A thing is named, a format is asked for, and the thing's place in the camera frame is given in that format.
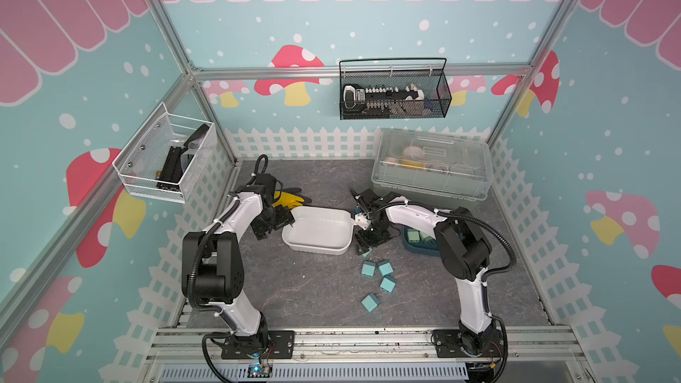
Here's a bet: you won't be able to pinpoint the white plastic tray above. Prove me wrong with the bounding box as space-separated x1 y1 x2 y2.
282 207 355 255

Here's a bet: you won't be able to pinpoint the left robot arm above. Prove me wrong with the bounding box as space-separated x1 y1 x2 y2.
181 173 294 339

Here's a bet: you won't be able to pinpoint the white wire wall basket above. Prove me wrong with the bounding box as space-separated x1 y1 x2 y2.
113 104 217 204

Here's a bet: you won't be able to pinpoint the dark teal plastic tray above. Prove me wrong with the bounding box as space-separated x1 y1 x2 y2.
402 225 440 257

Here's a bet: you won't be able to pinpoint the black wire wall basket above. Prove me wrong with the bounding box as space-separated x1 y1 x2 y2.
338 58 452 120

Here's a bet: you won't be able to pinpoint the green circuit board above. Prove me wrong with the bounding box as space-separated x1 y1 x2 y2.
248 363 272 379

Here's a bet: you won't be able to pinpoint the teal plug bottom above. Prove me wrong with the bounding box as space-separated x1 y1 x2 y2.
361 293 381 313

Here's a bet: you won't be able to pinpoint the green plug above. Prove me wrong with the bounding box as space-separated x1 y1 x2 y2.
407 229 421 244
420 232 434 243

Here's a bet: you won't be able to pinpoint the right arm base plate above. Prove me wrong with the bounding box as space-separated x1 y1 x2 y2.
431 328 507 361

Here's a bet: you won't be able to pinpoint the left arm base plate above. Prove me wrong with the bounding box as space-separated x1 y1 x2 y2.
220 331 296 361

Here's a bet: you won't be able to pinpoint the items in black basket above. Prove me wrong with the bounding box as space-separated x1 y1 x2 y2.
340 83 425 118

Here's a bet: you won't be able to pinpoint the yellow black rubber glove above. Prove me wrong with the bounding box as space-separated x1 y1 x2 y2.
274 187 312 209

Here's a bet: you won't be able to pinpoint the clear lidded storage box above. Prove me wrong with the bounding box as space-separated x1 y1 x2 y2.
371 129 493 210

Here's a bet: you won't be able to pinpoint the black device in white basket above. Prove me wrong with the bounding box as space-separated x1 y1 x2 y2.
156 146 186 192

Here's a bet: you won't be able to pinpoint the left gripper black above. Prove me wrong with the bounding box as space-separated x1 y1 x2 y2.
249 204 294 239

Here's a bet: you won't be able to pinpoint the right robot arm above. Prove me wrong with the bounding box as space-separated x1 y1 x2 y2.
350 189 517 342

